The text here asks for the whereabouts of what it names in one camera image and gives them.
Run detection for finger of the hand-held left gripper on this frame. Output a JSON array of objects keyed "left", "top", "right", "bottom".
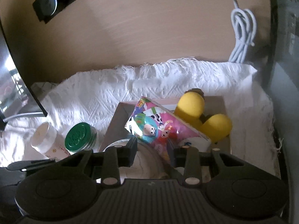
[{"left": 7, "top": 159, "right": 56, "bottom": 171}]

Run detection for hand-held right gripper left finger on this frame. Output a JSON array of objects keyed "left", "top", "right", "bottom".
[{"left": 57, "top": 136, "right": 138, "bottom": 185}]

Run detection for grey plastic casing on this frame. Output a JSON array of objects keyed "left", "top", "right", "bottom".
[{"left": 256, "top": 0, "right": 299, "bottom": 224}]

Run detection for black device with round knob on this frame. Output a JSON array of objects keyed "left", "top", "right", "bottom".
[{"left": 32, "top": 0, "right": 108, "bottom": 24}]

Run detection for white woven cloth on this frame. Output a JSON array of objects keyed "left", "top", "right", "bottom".
[{"left": 0, "top": 56, "right": 284, "bottom": 182}]

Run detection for white round container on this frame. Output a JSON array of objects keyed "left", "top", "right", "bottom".
[{"left": 103, "top": 138, "right": 167, "bottom": 180}]

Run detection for white plastic bottle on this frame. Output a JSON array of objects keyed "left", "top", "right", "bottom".
[{"left": 30, "top": 122, "right": 70, "bottom": 162}]

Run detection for yellow plush toy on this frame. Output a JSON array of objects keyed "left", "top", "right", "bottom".
[{"left": 174, "top": 88, "right": 233, "bottom": 144}]

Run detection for green lid jar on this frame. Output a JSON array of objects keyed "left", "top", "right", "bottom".
[{"left": 65, "top": 122, "right": 98, "bottom": 155}]

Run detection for white printed packet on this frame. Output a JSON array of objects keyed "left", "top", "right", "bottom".
[{"left": 181, "top": 137, "right": 212, "bottom": 153}]

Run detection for cartoon print packet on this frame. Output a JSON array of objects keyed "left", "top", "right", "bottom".
[{"left": 124, "top": 96, "right": 212, "bottom": 166}]

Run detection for black monitor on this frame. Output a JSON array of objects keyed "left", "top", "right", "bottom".
[{"left": 0, "top": 19, "right": 48, "bottom": 131}]

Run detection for pink box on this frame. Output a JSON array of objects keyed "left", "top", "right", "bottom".
[{"left": 98, "top": 95, "right": 233, "bottom": 182}]

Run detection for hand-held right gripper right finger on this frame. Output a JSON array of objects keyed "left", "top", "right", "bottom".
[{"left": 167, "top": 142, "right": 246, "bottom": 185}]

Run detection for white coiled cable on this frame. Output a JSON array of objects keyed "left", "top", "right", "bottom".
[{"left": 211, "top": 0, "right": 257, "bottom": 64}]

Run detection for thin grey cable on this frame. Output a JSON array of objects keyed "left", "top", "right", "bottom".
[{"left": 3, "top": 112, "right": 44, "bottom": 124}]

